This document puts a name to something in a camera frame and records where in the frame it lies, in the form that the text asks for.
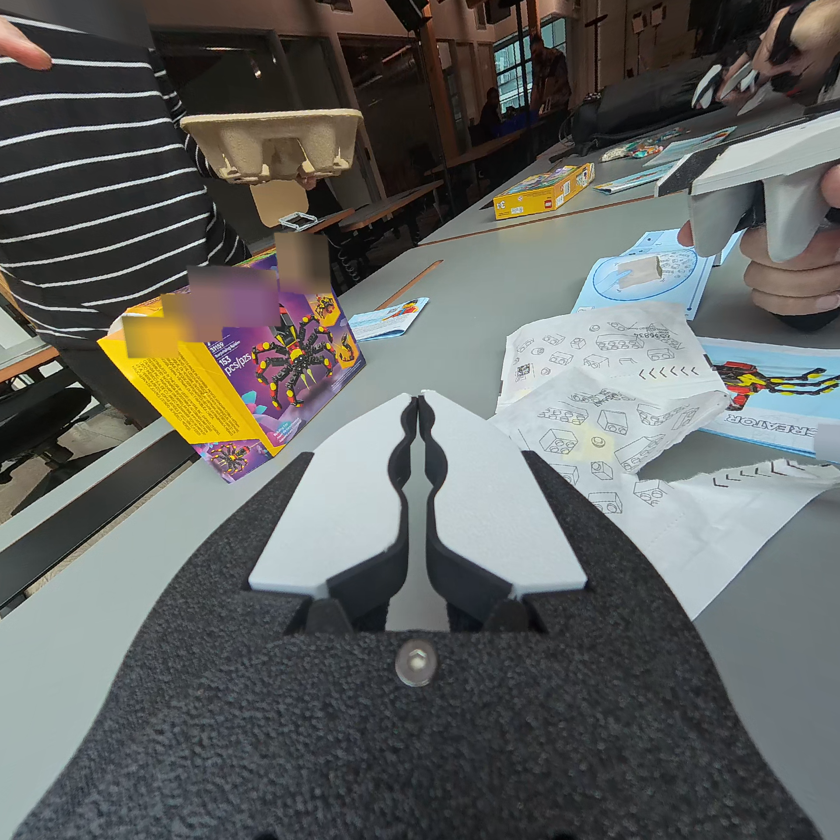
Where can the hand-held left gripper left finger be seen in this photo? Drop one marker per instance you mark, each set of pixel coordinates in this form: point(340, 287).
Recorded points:
point(329, 512)

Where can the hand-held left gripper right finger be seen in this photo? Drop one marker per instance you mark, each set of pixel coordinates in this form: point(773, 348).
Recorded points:
point(506, 519)

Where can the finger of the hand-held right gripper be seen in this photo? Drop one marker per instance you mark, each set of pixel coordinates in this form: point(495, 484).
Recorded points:
point(767, 157)

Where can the person's right hand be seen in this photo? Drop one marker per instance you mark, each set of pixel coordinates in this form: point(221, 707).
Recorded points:
point(794, 285)

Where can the pale blue booklet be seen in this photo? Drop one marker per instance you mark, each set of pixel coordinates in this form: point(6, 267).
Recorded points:
point(640, 178)
point(696, 145)

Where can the colourful plastic packet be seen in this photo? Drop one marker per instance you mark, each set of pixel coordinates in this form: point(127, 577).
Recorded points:
point(640, 147)

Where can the black bag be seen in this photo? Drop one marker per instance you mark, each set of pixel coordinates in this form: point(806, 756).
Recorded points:
point(643, 105)

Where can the blue circle-print instruction sheet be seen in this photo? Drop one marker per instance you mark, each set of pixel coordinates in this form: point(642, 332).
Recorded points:
point(677, 288)

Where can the small white paper piece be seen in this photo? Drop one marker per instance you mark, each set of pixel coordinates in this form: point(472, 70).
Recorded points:
point(640, 273)

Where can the purple yellow spider toy box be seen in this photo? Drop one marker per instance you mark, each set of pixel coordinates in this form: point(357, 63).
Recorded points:
point(196, 393)

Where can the robot-print instruction booklet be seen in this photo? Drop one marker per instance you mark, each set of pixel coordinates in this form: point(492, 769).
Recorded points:
point(767, 393)

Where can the white brick-print paper bag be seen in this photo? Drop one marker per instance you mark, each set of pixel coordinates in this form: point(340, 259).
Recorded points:
point(610, 367)

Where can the small blue instruction leaflet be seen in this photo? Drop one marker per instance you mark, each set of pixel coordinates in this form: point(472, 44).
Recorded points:
point(387, 320)

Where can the torn white paper bag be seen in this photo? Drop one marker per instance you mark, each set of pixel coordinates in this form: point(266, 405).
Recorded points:
point(710, 524)

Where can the black office chair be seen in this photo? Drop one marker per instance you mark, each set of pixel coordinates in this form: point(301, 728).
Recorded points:
point(39, 426)

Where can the wooden bench table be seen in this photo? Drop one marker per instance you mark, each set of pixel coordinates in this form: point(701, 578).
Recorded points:
point(394, 199)

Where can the brown cardboard cup carrier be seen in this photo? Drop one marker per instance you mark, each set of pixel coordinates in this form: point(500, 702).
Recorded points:
point(270, 140)

